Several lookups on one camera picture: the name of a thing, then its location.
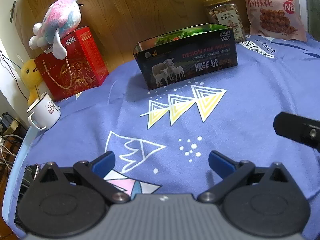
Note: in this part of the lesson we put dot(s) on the red gift bag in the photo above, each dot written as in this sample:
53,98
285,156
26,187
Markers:
82,69

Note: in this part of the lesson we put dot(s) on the blue printed tablecloth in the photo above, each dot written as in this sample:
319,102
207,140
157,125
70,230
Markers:
162,138

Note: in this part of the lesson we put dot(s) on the nut jar with gold lid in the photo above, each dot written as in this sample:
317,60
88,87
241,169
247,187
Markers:
225,12

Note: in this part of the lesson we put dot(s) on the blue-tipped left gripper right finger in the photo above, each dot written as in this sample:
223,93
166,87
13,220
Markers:
233,174

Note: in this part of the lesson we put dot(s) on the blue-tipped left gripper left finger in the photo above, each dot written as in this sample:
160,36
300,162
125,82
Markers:
92,175

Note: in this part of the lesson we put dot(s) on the yellow duck plush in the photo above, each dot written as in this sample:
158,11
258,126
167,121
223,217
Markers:
31,77

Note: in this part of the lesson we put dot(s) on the pink blue plush toy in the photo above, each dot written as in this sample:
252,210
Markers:
62,18

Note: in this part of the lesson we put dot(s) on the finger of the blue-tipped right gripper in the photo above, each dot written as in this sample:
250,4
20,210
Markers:
297,128

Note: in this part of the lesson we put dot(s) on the olive green snack packet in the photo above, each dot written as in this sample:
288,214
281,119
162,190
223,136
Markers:
168,38

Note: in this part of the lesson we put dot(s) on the white enamel mug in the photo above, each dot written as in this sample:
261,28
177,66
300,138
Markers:
43,113

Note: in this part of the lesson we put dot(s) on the black sheep-print box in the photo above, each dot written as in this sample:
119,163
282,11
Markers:
187,57

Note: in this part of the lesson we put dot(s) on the pink snack bag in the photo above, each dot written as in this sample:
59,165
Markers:
276,19

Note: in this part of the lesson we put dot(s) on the black smartphone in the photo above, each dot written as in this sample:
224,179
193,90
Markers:
30,173

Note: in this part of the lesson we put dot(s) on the wooden board backdrop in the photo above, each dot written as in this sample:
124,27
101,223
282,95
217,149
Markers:
117,25

